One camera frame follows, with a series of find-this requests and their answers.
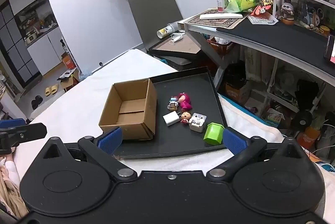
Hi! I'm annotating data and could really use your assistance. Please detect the pink figurine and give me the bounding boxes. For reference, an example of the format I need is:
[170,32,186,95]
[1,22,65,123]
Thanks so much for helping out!
[178,93,193,111]

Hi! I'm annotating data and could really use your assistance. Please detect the white kitchen cabinets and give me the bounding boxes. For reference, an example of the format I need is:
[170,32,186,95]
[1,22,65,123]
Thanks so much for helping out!
[0,0,66,89]

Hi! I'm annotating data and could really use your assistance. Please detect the orange cardboard box under desk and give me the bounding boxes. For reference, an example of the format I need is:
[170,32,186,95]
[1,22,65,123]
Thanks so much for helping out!
[225,81,252,106]

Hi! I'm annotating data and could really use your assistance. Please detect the small brown-haired doll figurine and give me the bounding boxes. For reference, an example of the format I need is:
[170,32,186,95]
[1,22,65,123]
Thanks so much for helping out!
[181,111,193,125]

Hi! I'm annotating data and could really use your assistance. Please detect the black phone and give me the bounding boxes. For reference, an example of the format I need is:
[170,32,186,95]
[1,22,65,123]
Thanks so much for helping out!
[324,34,335,64]

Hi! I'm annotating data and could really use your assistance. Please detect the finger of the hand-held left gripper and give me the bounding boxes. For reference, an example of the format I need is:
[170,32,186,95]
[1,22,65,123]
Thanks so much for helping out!
[0,118,27,132]
[0,123,48,155]

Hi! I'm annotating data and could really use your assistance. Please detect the white pill bottle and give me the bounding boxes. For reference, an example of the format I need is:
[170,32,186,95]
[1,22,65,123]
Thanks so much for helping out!
[216,0,230,13]

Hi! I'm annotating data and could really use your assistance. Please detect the black tray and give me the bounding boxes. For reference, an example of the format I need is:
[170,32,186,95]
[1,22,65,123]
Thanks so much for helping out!
[112,66,228,160]

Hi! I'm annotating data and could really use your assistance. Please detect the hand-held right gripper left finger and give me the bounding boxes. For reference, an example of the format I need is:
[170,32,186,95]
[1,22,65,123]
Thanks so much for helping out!
[39,127,138,180]

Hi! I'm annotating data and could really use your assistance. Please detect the black desk mat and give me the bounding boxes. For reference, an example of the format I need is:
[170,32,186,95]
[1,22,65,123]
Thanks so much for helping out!
[217,17,335,73]

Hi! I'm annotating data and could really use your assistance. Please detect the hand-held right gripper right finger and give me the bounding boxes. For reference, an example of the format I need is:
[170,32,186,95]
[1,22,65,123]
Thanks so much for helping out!
[206,127,307,180]

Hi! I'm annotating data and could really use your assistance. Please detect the white remote control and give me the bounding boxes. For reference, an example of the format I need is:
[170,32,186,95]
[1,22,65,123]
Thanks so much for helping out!
[199,13,244,21]

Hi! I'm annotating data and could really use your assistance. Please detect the open carton with black item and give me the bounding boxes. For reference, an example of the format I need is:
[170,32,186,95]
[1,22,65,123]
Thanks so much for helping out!
[57,68,80,91]

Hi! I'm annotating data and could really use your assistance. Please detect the purple toy block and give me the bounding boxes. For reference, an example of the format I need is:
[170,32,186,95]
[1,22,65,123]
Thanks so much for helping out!
[189,113,208,133]

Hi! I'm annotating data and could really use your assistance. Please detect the colourful picture book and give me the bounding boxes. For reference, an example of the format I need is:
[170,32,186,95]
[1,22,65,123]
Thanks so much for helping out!
[264,108,285,128]

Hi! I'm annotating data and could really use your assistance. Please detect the panda figurine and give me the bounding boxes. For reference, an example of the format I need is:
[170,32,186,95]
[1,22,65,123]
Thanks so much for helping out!
[300,8,324,30]

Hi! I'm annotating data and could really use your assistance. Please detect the red snack packet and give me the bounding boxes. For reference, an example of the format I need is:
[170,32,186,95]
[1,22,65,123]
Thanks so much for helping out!
[251,3,273,17]

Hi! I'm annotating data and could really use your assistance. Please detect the white paper slips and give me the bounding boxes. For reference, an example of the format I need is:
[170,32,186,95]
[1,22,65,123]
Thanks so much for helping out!
[247,15,279,26]

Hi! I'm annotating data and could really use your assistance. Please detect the brown cardboard box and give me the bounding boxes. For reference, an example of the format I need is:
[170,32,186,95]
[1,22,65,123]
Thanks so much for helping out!
[99,78,157,140]

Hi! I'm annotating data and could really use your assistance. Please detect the black shoes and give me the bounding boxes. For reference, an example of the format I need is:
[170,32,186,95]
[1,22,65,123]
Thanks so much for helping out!
[31,95,44,110]

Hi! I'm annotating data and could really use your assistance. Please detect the red plastic basket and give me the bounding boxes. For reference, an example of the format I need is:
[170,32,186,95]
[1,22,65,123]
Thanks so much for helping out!
[206,37,233,53]

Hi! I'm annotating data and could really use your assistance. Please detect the green tin box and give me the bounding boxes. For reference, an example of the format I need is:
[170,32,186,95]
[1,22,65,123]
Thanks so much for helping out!
[204,122,225,146]

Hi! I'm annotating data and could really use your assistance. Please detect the green plastic bag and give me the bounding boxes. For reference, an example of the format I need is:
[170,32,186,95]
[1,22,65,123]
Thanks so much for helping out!
[225,0,260,13]

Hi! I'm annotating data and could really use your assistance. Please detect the gray desk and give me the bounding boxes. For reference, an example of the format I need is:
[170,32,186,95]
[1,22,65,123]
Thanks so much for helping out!
[178,13,335,125]

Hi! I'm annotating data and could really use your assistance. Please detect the white yellow-label bottle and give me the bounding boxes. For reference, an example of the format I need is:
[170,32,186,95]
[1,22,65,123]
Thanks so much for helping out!
[156,23,181,38]

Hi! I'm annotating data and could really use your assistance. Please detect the gray-haired figurine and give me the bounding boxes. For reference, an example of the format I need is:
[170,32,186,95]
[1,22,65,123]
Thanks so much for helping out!
[280,3,297,25]

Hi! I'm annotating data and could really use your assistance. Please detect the patterned desk mat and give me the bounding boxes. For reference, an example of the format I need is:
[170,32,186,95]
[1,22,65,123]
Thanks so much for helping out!
[184,12,253,30]

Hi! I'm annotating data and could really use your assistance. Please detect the small blue-hat figurine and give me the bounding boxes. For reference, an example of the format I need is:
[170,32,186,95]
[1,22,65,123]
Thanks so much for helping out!
[168,97,180,111]

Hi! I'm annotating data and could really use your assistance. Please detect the white face mask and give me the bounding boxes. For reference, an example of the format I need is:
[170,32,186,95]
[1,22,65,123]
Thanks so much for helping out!
[169,33,185,44]

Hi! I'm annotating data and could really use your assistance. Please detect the black frame with brown board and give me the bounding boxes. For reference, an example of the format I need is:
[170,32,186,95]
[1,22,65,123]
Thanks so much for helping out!
[148,35,208,60]

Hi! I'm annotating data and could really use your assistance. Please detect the beige cloth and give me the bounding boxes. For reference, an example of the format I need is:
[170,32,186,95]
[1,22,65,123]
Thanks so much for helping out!
[0,153,29,218]

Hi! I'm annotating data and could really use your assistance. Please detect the white charger plug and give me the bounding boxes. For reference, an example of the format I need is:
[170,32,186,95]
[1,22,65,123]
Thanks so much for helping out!
[163,112,181,127]

